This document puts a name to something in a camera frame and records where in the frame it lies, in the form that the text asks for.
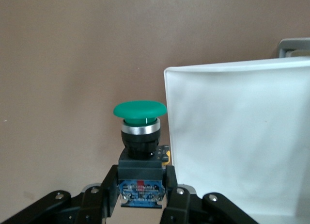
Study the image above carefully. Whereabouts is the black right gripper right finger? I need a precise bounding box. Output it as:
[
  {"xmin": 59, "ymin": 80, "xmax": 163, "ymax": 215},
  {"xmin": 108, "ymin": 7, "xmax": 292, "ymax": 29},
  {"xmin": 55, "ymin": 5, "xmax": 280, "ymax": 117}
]
[{"xmin": 159, "ymin": 165, "xmax": 260, "ymax": 224}]

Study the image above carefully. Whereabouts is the green mushroom push button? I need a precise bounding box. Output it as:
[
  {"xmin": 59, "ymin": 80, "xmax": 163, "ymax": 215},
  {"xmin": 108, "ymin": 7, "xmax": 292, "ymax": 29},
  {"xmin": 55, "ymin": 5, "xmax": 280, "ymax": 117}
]
[{"xmin": 113, "ymin": 100, "xmax": 171, "ymax": 209}]

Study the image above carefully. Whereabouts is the white drawer cabinet grey frame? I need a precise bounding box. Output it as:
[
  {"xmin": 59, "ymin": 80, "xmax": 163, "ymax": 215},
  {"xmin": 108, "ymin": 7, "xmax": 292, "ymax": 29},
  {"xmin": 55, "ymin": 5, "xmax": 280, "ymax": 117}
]
[{"xmin": 276, "ymin": 38, "xmax": 310, "ymax": 59}]

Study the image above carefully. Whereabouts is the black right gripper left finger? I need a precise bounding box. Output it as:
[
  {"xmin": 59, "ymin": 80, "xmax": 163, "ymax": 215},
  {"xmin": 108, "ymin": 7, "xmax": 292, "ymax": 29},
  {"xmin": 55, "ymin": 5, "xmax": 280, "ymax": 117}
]
[{"xmin": 0, "ymin": 164, "xmax": 119, "ymax": 224}]

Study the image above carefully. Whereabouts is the white plastic drawer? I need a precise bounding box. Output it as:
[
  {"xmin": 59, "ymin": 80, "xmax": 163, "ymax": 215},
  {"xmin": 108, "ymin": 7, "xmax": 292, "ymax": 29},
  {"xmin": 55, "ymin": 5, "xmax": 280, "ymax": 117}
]
[{"xmin": 163, "ymin": 58, "xmax": 310, "ymax": 224}]

